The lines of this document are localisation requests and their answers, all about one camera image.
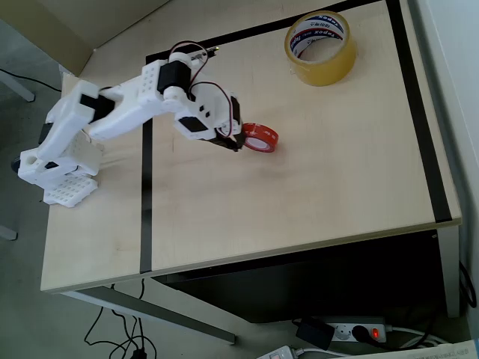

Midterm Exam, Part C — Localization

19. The long black tape strip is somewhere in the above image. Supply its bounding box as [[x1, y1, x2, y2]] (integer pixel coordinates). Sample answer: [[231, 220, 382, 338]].
[[385, 0, 453, 222], [145, 0, 386, 68], [140, 118, 155, 274]]

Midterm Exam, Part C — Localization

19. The white power strip red switch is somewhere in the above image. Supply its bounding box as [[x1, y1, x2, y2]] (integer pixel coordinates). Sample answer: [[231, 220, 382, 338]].
[[324, 316, 388, 344]]

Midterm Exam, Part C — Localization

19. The white perforated base plate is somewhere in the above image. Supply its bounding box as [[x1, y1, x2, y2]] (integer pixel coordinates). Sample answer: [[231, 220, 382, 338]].
[[43, 175, 99, 209]]

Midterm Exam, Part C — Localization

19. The grey slanted table bar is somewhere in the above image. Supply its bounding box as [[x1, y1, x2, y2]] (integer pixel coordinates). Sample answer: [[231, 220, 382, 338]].
[[61, 283, 238, 346]]

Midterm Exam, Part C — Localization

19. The printed paper sheet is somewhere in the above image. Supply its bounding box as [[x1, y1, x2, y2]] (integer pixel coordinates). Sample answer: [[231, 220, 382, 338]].
[[344, 338, 479, 359]]

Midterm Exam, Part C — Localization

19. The grey desk foot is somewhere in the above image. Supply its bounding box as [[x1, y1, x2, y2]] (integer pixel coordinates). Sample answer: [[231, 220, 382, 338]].
[[0, 223, 19, 242]]

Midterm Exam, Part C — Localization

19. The grey desk leg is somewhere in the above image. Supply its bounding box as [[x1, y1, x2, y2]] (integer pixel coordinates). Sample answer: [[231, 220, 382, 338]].
[[0, 69, 37, 102]]

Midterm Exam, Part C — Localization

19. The grey upright table leg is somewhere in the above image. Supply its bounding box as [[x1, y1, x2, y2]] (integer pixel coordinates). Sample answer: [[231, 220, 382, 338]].
[[436, 226, 461, 319]]

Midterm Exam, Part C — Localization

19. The red white servo cable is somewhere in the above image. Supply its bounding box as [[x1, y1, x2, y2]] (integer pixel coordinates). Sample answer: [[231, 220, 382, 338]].
[[189, 81, 236, 138], [167, 40, 210, 64]]

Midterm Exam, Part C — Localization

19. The black panel under table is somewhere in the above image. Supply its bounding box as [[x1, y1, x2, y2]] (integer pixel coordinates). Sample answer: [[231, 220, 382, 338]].
[[153, 230, 448, 325]]

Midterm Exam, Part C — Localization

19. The black round plug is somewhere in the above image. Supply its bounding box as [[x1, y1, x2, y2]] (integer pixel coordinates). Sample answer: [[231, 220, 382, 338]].
[[351, 325, 371, 343]]

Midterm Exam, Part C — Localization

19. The thin black floor cable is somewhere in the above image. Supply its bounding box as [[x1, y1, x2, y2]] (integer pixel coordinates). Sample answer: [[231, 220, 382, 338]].
[[83, 306, 130, 359], [110, 277, 158, 359]]

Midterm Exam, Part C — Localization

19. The black looped cable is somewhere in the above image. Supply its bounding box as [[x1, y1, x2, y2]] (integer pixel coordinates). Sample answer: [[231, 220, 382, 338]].
[[458, 260, 478, 310]]

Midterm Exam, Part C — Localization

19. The red tape roll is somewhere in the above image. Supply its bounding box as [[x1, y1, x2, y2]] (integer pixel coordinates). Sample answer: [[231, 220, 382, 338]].
[[241, 122, 280, 154]]

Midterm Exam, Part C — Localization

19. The white power cable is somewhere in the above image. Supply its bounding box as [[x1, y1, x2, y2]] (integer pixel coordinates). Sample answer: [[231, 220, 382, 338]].
[[385, 325, 445, 349]]

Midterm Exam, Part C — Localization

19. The wrist camera with green light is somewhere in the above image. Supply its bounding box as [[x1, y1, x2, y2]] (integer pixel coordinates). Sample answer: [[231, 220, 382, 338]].
[[189, 45, 222, 65]]

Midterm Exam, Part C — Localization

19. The yellow tape roll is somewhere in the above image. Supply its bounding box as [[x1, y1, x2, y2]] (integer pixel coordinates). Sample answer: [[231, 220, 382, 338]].
[[284, 10, 357, 88]]

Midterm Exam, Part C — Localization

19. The small white power strip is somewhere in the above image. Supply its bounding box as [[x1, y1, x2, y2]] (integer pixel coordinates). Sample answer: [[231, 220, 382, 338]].
[[257, 345, 295, 359]]

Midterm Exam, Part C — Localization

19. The black power adapter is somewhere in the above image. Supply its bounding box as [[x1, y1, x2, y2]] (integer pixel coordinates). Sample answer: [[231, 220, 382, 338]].
[[296, 317, 335, 351]]

